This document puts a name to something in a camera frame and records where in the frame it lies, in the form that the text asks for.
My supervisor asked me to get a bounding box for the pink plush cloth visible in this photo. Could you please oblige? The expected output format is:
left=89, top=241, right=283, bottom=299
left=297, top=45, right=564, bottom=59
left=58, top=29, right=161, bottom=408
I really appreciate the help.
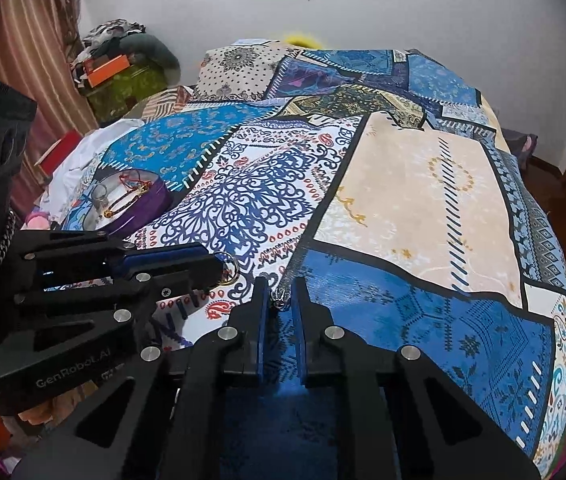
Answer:
left=23, top=210, right=64, bottom=234

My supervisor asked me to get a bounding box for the silver chain necklace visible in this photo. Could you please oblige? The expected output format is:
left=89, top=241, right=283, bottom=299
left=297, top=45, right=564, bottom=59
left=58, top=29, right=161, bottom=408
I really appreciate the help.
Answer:
left=273, top=239, right=315, bottom=312

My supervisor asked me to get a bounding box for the orange box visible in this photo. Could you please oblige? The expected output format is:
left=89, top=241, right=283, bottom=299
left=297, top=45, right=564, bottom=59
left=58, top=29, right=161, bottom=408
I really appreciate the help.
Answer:
left=85, top=54, right=129, bottom=89

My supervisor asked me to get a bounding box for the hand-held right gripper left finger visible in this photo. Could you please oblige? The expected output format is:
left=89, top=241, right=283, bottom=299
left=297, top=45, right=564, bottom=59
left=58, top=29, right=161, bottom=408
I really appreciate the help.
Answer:
left=23, top=275, right=270, bottom=480

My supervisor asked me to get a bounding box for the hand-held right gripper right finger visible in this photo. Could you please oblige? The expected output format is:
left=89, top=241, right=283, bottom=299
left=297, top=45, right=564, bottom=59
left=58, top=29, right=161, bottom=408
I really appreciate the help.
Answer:
left=290, top=276, right=541, bottom=480

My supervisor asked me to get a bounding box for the red box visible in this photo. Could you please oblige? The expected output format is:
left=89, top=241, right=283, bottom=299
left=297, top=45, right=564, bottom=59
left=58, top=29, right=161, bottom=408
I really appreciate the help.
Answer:
left=34, top=130, right=84, bottom=179

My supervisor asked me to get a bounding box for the green cloth covered table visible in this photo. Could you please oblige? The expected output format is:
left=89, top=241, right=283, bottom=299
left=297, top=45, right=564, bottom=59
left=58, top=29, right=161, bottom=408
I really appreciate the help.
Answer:
left=85, top=62, right=169, bottom=127

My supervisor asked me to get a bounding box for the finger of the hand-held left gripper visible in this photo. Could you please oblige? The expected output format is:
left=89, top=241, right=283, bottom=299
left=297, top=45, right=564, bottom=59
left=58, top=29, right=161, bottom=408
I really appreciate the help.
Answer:
left=13, top=255, right=225, bottom=348
left=15, top=230, right=214, bottom=277

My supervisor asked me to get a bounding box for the gold ring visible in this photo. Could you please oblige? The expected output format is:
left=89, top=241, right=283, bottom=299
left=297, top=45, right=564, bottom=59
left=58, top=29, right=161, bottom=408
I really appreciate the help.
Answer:
left=215, top=251, right=240, bottom=287

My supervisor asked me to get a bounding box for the white cloth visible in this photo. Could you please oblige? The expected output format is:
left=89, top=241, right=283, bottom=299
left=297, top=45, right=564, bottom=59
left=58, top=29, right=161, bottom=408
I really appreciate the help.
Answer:
left=38, top=119, right=146, bottom=222

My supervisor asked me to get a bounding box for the dark bag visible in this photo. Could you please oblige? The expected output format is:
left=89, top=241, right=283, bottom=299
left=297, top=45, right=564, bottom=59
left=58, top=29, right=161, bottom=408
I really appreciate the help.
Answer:
left=502, top=130, right=540, bottom=167

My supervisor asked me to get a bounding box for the striped curtain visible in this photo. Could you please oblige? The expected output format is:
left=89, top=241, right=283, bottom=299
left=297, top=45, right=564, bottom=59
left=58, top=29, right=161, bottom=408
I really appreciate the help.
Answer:
left=0, top=0, right=100, bottom=211

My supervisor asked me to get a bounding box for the purple heart-shaped jewelry box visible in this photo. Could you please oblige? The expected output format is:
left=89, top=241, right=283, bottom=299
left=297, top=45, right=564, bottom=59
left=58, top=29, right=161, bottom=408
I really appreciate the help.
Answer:
left=77, top=167, right=171, bottom=239

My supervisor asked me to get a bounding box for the pile of clothes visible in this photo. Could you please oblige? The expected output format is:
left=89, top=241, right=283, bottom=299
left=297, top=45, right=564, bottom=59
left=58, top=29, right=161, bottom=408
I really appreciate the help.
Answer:
left=70, top=20, right=182, bottom=92

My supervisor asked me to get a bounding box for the patchwork patterned blanket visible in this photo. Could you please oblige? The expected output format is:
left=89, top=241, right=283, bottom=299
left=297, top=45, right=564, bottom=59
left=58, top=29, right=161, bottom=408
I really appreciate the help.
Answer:
left=28, top=37, right=566, bottom=480

